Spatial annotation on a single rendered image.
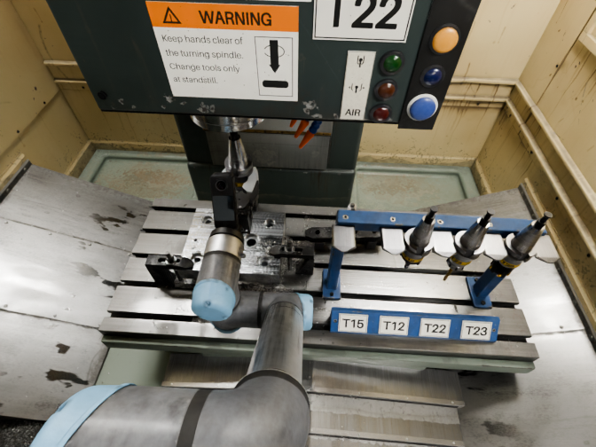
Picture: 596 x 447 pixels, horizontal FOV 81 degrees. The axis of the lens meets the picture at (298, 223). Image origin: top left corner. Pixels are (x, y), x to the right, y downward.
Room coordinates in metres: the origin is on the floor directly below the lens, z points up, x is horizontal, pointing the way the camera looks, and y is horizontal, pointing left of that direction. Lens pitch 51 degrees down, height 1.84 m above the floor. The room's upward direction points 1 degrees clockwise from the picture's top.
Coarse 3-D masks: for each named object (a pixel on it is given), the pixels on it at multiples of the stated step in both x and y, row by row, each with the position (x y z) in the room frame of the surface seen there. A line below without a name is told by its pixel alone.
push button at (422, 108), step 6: (414, 102) 0.37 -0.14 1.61; (420, 102) 0.37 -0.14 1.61; (426, 102) 0.37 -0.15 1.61; (432, 102) 0.37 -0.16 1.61; (414, 108) 0.37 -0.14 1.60; (420, 108) 0.37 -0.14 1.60; (426, 108) 0.37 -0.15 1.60; (432, 108) 0.37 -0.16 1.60; (414, 114) 0.37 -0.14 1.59; (420, 114) 0.37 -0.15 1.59; (426, 114) 0.37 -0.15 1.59; (432, 114) 0.37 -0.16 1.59; (420, 120) 0.37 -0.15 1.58
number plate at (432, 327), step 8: (424, 320) 0.38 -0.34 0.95; (432, 320) 0.38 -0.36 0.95; (440, 320) 0.38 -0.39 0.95; (448, 320) 0.38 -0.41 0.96; (424, 328) 0.37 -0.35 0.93; (432, 328) 0.37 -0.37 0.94; (440, 328) 0.37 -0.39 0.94; (448, 328) 0.37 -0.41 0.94; (432, 336) 0.35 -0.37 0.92; (440, 336) 0.35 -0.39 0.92; (448, 336) 0.35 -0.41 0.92
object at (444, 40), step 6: (444, 30) 0.37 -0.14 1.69; (450, 30) 0.37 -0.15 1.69; (438, 36) 0.37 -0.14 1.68; (444, 36) 0.37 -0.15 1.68; (450, 36) 0.37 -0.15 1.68; (456, 36) 0.37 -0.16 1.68; (432, 42) 0.37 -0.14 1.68; (438, 42) 0.37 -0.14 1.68; (444, 42) 0.37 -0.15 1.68; (450, 42) 0.37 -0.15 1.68; (456, 42) 0.37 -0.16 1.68; (438, 48) 0.37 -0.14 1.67; (444, 48) 0.37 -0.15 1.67; (450, 48) 0.37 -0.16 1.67
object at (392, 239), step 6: (384, 228) 0.49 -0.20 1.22; (390, 228) 0.49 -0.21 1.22; (396, 228) 0.49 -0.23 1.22; (402, 228) 0.49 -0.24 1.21; (384, 234) 0.47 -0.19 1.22; (390, 234) 0.47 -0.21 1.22; (396, 234) 0.47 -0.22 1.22; (402, 234) 0.47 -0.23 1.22; (384, 240) 0.45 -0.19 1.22; (390, 240) 0.45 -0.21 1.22; (396, 240) 0.45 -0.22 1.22; (402, 240) 0.45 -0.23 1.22; (384, 246) 0.44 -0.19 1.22; (390, 246) 0.44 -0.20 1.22; (396, 246) 0.44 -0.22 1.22; (402, 246) 0.44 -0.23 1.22; (390, 252) 0.42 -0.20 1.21; (396, 252) 0.42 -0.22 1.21; (402, 252) 0.42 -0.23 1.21
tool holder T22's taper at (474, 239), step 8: (472, 224) 0.46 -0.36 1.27; (480, 224) 0.44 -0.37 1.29; (488, 224) 0.44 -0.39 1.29; (464, 232) 0.46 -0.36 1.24; (472, 232) 0.44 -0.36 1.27; (480, 232) 0.43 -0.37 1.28; (464, 240) 0.44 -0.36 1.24; (472, 240) 0.43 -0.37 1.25; (480, 240) 0.43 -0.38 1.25; (472, 248) 0.42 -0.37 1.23
